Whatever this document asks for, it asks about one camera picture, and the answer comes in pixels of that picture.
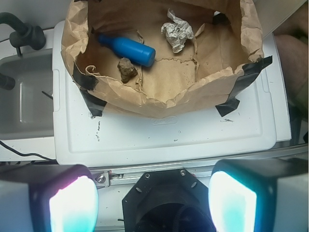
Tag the aluminium rail with bracket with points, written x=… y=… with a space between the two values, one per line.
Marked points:
x=108 y=177

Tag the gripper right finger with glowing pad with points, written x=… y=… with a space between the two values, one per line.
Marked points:
x=266 y=195

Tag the grey toy sink basin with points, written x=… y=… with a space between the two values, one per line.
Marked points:
x=26 y=111

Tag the black tape strip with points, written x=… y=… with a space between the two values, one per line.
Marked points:
x=251 y=72
x=86 y=84

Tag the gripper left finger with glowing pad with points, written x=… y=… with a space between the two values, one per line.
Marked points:
x=47 y=198

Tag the black tape strip left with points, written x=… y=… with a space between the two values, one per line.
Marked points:
x=86 y=84

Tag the dark grey faucet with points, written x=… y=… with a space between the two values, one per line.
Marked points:
x=24 y=34

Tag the brown rock lump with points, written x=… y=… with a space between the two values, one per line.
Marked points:
x=126 y=69

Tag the blue plastic bottle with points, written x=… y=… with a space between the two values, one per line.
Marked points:
x=127 y=48

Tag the crumpled white paper ball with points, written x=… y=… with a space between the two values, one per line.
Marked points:
x=177 y=32

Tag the white plastic bin lid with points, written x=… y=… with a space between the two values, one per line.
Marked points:
x=116 y=139

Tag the black octagonal mount plate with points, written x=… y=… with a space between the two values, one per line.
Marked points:
x=179 y=204

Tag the black tape strip right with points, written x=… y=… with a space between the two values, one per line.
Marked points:
x=251 y=72

